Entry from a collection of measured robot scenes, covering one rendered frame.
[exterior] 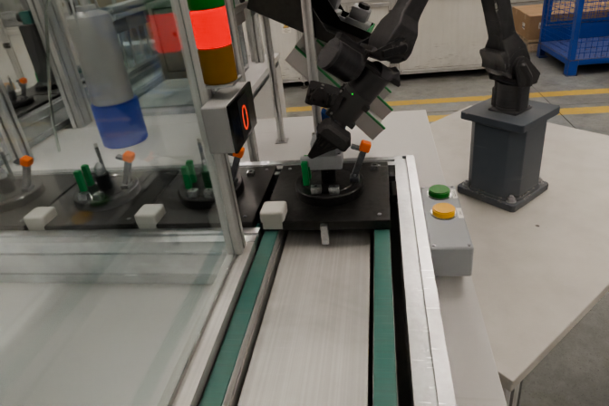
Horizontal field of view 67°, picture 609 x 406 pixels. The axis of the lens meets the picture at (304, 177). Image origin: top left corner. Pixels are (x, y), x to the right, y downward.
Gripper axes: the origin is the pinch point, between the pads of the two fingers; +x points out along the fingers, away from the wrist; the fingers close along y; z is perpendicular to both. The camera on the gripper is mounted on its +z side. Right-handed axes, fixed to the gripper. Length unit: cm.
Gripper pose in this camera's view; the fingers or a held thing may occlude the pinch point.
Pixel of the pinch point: (321, 139)
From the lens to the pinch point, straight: 90.0
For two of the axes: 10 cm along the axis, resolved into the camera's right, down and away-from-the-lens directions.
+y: -1.3, 4.6, -8.8
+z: -8.1, -5.6, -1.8
